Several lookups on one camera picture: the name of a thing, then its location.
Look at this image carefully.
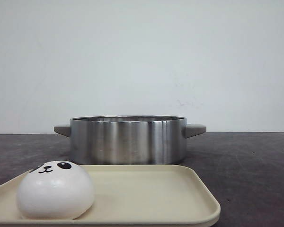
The panda bun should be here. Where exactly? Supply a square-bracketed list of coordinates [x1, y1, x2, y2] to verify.
[17, 160, 95, 219]

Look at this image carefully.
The stainless steel steamer pot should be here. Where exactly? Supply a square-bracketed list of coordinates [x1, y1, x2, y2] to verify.
[54, 116, 206, 165]

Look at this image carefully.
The beige rectangular tray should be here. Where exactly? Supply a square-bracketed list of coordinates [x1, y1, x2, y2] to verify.
[0, 165, 221, 227]

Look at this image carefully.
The dark grey table mat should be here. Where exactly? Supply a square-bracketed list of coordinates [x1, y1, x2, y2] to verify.
[0, 132, 284, 227]

